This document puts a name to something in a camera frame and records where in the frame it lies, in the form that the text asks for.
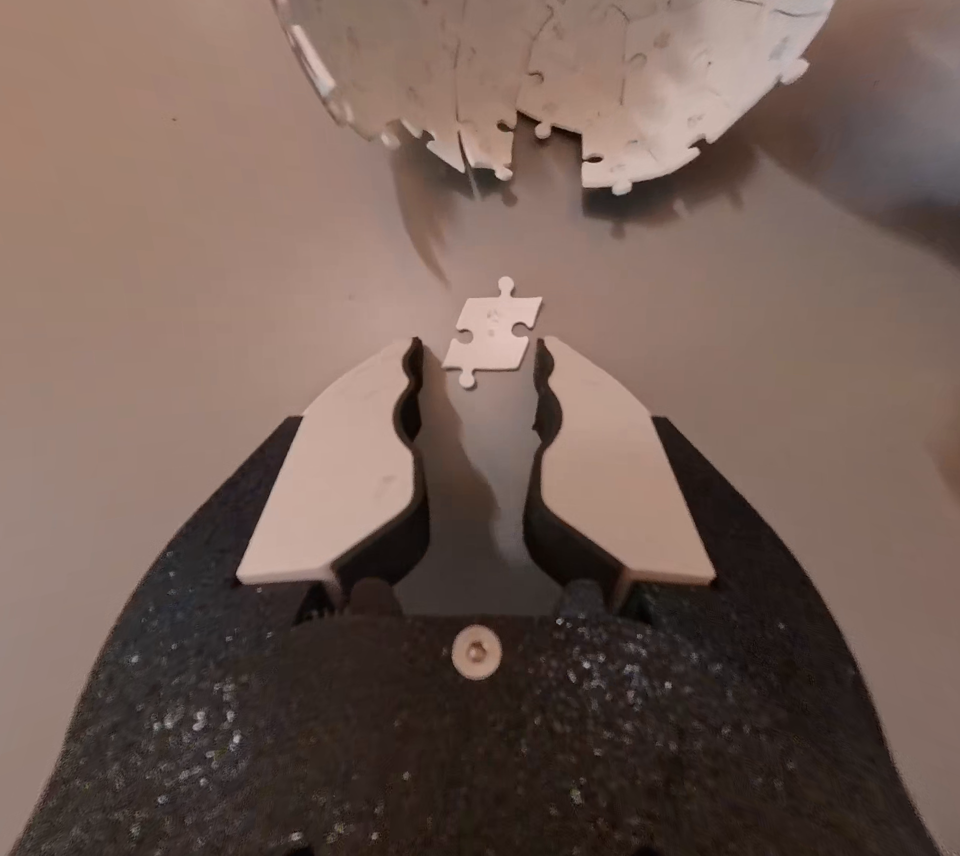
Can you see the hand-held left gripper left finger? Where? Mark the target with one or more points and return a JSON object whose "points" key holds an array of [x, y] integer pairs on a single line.
{"points": [[330, 496]]}

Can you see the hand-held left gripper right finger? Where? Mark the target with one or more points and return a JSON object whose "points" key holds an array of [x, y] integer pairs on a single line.
{"points": [[622, 496]]}

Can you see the white puzzle piece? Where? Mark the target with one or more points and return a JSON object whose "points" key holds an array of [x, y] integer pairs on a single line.
{"points": [[491, 335]]}

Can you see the partly built puzzle ball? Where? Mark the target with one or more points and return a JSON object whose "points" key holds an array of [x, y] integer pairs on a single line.
{"points": [[562, 8]]}

